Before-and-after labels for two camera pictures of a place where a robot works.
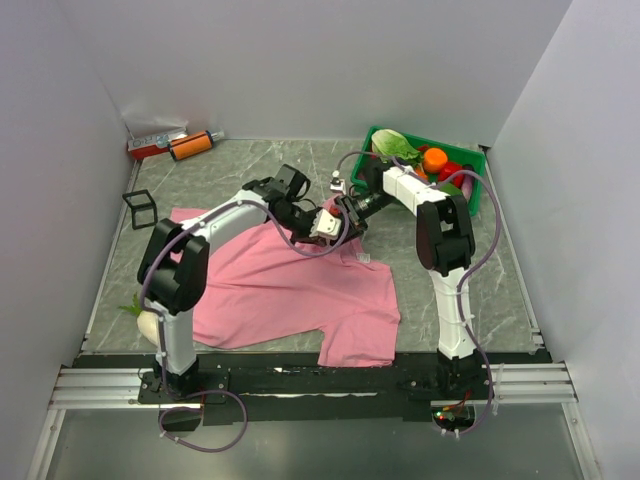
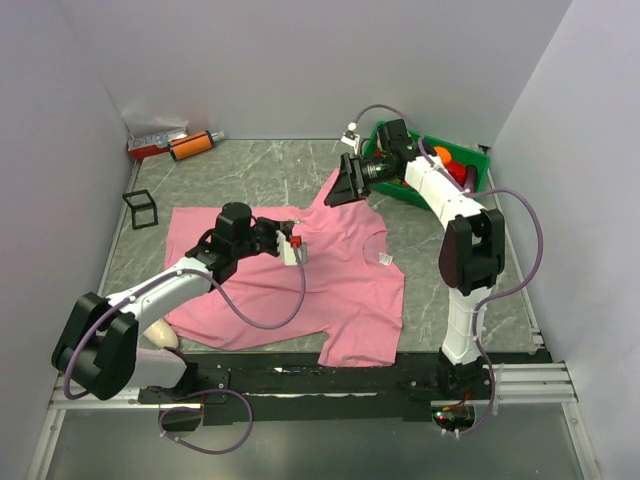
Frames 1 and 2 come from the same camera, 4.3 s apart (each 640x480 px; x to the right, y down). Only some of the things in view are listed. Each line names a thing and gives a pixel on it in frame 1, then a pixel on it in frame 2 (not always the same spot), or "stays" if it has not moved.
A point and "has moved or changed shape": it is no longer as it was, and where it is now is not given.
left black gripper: [304, 238] -> [274, 225]
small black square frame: [146, 206] stays
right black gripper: [354, 222] -> [349, 186]
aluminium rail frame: [117, 387] stays
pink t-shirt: [263, 286] has moved or changed shape
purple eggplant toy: [467, 182] stays
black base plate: [295, 390] stays
